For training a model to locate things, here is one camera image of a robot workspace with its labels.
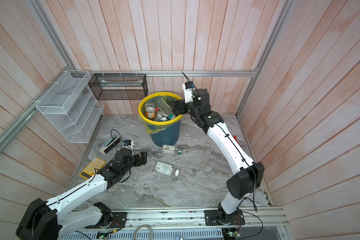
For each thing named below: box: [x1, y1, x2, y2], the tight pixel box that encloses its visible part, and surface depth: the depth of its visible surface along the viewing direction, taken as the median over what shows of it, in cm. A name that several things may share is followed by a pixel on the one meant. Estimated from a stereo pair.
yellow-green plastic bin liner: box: [138, 95, 181, 134], surface depth 86 cm
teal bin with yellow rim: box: [138, 91, 184, 147], surface depth 90 cm
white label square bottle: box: [155, 161, 180, 177], surface depth 89 cm
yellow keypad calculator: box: [79, 157, 106, 180], surface depth 92 cm
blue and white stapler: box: [99, 136, 121, 155], surface depth 100 cm
